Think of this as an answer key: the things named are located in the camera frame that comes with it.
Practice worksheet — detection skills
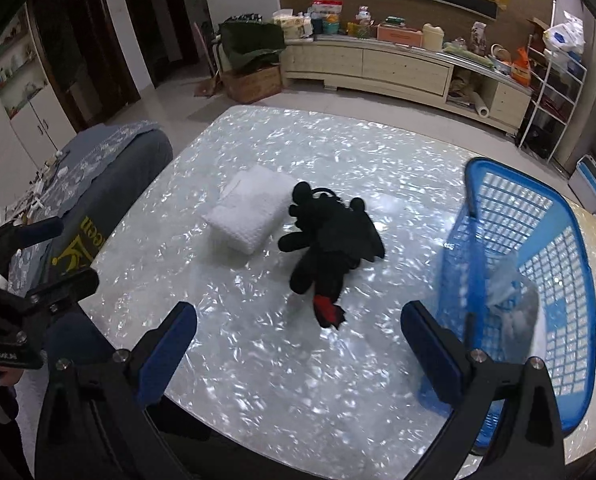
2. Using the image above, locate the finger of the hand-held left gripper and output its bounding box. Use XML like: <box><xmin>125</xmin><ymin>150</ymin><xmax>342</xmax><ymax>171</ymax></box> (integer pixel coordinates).
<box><xmin>0</xmin><ymin>210</ymin><xmax>65</xmax><ymax>262</ymax></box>
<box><xmin>8</xmin><ymin>266</ymin><xmax>100</xmax><ymax>322</ymax></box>

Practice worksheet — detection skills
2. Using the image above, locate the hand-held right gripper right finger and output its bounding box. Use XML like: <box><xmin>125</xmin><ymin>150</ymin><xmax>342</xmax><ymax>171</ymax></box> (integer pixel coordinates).
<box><xmin>400</xmin><ymin>300</ymin><xmax>566</xmax><ymax>480</ymax></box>

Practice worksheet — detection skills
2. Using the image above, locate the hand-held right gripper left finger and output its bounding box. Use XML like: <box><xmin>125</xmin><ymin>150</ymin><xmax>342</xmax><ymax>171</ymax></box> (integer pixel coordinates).
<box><xmin>35</xmin><ymin>301</ymin><xmax>199</xmax><ymax>480</ymax></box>

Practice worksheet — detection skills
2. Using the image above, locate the bagged black white lace garment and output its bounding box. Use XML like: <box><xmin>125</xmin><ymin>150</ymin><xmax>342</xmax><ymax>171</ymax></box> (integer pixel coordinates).
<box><xmin>492</xmin><ymin>285</ymin><xmax>541</xmax><ymax>357</ymax></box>

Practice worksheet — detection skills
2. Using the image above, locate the light blue cloth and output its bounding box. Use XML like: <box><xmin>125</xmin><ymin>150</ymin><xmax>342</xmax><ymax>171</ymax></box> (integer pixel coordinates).
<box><xmin>485</xmin><ymin>252</ymin><xmax>522</xmax><ymax>307</ymax></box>

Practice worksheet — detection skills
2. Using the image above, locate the black dragon plush toy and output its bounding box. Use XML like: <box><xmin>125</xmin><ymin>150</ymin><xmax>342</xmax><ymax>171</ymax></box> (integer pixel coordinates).
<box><xmin>278</xmin><ymin>181</ymin><xmax>386</xmax><ymax>331</ymax></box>

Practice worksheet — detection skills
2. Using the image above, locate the blue plastic basket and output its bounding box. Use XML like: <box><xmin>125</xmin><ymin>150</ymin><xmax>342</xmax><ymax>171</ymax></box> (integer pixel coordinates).
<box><xmin>418</xmin><ymin>156</ymin><xmax>596</xmax><ymax>456</ymax></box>

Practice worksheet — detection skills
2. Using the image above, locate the large white towel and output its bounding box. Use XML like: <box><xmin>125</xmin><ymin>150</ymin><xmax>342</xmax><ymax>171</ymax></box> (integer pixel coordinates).
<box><xmin>201</xmin><ymin>167</ymin><xmax>296</xmax><ymax>256</ymax></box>

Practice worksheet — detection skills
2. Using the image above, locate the clutter of small white items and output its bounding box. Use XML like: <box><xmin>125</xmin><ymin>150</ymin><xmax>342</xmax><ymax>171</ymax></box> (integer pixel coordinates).
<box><xmin>14</xmin><ymin>152</ymin><xmax>75</xmax><ymax>222</ymax></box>

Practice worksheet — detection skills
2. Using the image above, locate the dark wooden door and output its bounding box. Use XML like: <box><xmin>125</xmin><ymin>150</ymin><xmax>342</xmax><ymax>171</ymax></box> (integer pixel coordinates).
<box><xmin>28</xmin><ymin>0</ymin><xmax>143</xmax><ymax>132</ymax></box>
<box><xmin>118</xmin><ymin>0</ymin><xmax>199</xmax><ymax>87</ymax></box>

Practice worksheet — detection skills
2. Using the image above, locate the broom with dustpan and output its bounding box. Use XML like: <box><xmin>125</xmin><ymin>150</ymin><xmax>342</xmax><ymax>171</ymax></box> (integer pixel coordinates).
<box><xmin>193</xmin><ymin>22</ymin><xmax>225</xmax><ymax>99</ymax></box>

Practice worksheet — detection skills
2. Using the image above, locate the cardboard box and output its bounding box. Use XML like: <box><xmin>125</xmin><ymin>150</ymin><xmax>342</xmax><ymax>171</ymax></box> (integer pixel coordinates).
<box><xmin>221</xmin><ymin>64</ymin><xmax>283</xmax><ymax>105</ymax></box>

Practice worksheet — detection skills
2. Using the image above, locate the dark green cloth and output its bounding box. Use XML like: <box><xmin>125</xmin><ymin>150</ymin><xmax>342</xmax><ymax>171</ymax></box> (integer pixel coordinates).
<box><xmin>219</xmin><ymin>21</ymin><xmax>287</xmax><ymax>69</ymax></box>

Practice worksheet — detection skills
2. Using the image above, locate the cream television cabinet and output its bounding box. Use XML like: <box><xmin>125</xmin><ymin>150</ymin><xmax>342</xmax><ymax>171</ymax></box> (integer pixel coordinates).
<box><xmin>282</xmin><ymin>35</ymin><xmax>533</xmax><ymax>134</ymax></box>

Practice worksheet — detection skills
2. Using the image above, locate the orange bag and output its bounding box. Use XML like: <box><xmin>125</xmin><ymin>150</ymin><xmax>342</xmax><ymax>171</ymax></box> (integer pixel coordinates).
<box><xmin>510</xmin><ymin>47</ymin><xmax>531</xmax><ymax>84</ymax></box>

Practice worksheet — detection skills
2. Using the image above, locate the green tray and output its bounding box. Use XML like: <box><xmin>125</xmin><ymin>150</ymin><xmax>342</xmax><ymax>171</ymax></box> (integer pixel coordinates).
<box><xmin>443</xmin><ymin>42</ymin><xmax>493</xmax><ymax>67</ymax></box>

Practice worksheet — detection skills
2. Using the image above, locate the beige plastic jug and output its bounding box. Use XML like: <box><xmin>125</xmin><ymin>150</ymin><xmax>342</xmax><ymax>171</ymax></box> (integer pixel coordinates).
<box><xmin>422</xmin><ymin>23</ymin><xmax>445</xmax><ymax>51</ymax></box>

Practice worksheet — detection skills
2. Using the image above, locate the pink storage box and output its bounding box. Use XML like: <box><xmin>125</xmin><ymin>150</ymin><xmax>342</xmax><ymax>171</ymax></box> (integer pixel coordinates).
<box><xmin>376</xmin><ymin>23</ymin><xmax>425</xmax><ymax>46</ymax></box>

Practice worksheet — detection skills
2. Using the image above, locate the white tissue box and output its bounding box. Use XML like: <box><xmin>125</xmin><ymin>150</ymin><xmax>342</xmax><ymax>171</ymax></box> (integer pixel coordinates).
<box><xmin>273</xmin><ymin>10</ymin><xmax>307</xmax><ymax>39</ymax></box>

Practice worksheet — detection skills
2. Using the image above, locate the white plastic bag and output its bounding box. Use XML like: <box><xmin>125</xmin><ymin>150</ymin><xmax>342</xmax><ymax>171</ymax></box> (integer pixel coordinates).
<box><xmin>542</xmin><ymin>11</ymin><xmax>587</xmax><ymax>52</ymax></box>

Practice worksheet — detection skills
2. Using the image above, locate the red white package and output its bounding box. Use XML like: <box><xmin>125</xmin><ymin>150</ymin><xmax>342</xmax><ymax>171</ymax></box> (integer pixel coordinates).
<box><xmin>312</xmin><ymin>0</ymin><xmax>343</xmax><ymax>21</ymax></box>

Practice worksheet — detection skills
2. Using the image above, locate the white wall cupboard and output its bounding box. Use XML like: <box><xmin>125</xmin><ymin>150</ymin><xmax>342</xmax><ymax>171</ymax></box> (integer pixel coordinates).
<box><xmin>0</xmin><ymin>2</ymin><xmax>79</xmax><ymax>173</ymax></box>

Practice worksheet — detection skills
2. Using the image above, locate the white wire rack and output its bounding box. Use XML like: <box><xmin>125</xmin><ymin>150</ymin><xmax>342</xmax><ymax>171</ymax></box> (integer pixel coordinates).
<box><xmin>516</xmin><ymin>42</ymin><xmax>588</xmax><ymax>162</ymax></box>

